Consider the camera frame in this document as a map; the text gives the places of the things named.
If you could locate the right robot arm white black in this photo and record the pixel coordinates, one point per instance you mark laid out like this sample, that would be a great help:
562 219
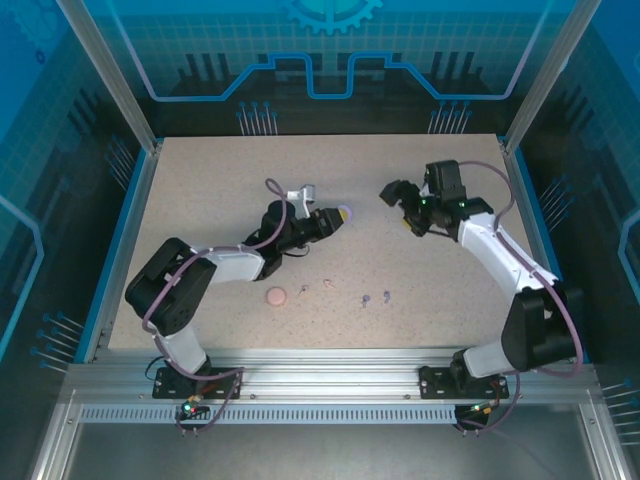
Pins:
492 255

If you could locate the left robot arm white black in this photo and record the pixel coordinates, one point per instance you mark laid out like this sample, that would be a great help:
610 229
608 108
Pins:
170 285

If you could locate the aluminium table side rail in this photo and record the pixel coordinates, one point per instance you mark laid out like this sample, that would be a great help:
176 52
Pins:
141 190

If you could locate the aluminium frame post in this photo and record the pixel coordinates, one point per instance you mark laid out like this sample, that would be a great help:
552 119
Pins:
547 75
112 75

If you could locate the purple earbud charging case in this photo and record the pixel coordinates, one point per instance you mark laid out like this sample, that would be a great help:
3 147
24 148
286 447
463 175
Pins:
351 215

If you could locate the small LED connector board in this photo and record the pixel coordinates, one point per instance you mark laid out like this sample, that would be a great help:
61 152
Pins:
192 407
482 410

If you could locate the short aluminium frame rail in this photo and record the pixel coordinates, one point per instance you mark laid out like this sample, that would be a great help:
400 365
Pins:
55 440
605 440

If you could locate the pink earbud charging case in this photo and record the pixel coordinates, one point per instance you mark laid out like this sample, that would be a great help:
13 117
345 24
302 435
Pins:
276 296

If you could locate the grey metal bottom plate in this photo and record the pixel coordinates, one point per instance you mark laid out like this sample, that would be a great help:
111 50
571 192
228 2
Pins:
325 450

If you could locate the long aluminium base rail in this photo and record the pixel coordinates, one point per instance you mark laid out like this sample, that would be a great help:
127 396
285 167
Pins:
325 372

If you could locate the blue table edge strip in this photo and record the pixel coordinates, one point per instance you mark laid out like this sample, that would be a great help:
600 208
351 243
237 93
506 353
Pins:
114 225
542 225

